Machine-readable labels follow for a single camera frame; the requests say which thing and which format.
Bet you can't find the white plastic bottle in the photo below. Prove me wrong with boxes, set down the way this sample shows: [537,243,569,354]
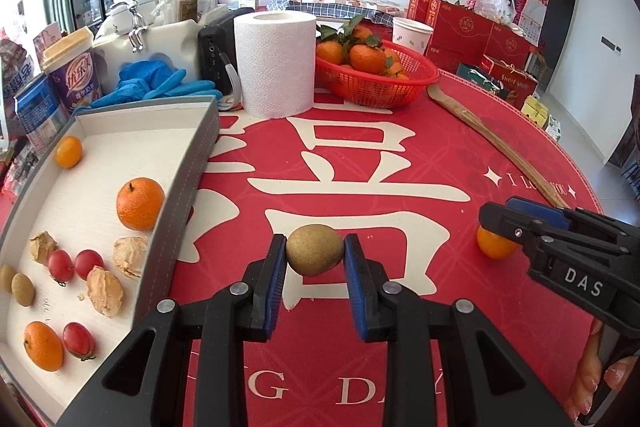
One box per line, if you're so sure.
[197,0,231,20]

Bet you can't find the grey tray with white lining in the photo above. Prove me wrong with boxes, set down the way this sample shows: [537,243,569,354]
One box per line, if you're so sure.
[0,96,221,423]

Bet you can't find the long wooden stick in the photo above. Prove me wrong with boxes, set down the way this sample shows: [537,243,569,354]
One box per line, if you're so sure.
[426,84,571,209]

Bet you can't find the red gift box with handle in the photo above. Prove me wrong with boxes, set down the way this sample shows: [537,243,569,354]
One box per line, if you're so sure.
[481,54,540,108]

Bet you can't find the brown kiwi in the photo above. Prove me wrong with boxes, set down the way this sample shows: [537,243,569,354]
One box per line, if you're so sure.
[286,224,346,277]
[11,273,36,308]

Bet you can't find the checkered cloth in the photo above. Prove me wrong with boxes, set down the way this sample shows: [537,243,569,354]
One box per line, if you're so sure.
[272,0,406,25]

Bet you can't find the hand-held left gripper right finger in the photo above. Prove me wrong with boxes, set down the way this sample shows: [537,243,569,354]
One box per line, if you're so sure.
[343,233,574,427]

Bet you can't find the clear plastic bag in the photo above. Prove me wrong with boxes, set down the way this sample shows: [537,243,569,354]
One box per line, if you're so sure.
[472,0,516,24]

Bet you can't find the pile of snack packets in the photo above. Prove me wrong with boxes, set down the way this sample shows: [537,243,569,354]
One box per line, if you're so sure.
[0,24,41,142]

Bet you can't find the white desk calendar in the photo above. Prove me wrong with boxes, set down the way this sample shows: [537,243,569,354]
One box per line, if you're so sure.
[517,0,548,46]

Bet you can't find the blue rubber gloves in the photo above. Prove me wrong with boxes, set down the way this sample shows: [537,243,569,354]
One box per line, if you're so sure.
[75,59,222,110]

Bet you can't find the yellow green carton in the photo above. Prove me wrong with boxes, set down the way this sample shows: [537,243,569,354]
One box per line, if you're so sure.
[521,96,562,142]

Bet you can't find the blue snack box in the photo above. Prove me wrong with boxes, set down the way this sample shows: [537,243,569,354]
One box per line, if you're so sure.
[14,74,71,155]

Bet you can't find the red plastic basket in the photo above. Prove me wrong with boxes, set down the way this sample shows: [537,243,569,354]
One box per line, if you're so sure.
[315,44,441,109]

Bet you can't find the dark green gift box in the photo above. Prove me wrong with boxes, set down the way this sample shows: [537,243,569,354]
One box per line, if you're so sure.
[456,63,501,90]

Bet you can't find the large orange tangerine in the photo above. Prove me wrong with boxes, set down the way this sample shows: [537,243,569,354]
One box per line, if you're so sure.
[116,177,166,232]
[23,321,65,373]

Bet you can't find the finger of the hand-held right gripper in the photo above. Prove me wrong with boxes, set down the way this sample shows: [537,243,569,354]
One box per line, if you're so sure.
[505,196,572,230]
[478,202,545,254]

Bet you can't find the red printed table mat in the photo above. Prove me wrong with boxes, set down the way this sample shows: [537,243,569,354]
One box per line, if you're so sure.
[135,69,606,427]

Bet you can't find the person's right hand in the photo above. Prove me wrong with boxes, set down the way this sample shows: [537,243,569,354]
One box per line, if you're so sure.
[571,321,640,415]

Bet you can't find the purple milk tea cup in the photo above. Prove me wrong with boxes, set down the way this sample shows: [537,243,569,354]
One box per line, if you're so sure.
[41,27,103,114]

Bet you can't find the white ceramic container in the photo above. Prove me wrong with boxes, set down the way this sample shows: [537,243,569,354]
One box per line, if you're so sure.
[95,19,201,80]

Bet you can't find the white paper cup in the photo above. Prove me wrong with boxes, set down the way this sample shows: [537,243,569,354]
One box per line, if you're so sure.
[391,17,435,60]

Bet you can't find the pile of leafy tangerines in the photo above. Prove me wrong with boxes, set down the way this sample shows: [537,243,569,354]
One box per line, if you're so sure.
[316,14,411,80]

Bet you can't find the white paper towel roll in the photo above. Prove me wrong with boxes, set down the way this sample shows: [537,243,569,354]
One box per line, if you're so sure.
[233,12,317,119]

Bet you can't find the large red gift box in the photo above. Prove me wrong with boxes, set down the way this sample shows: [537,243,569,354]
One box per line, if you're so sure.
[429,0,493,72]

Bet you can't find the dried husk physalis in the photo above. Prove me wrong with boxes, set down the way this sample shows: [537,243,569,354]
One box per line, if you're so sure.
[112,235,149,279]
[28,231,57,264]
[86,267,125,319]

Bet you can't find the white lidded teapot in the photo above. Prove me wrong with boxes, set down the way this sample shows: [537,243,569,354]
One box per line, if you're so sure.
[102,0,156,40]

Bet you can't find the red cherry tomato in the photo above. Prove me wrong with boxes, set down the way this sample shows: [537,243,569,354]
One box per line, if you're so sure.
[62,322,97,362]
[74,249,105,280]
[47,249,75,288]

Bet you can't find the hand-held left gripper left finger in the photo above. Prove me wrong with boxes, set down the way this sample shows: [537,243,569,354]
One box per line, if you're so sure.
[57,233,289,427]

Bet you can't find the black portable speaker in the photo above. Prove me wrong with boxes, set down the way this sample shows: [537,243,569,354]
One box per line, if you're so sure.
[197,9,243,110]

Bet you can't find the small smooth orange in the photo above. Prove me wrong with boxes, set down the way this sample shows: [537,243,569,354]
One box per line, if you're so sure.
[55,136,83,169]
[476,226,521,261]

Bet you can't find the brown bottle with black cap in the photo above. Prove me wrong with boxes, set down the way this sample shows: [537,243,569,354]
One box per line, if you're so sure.
[173,0,198,24]

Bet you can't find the narrow red box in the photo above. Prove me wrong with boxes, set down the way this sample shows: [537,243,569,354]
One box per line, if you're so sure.
[406,0,441,25]

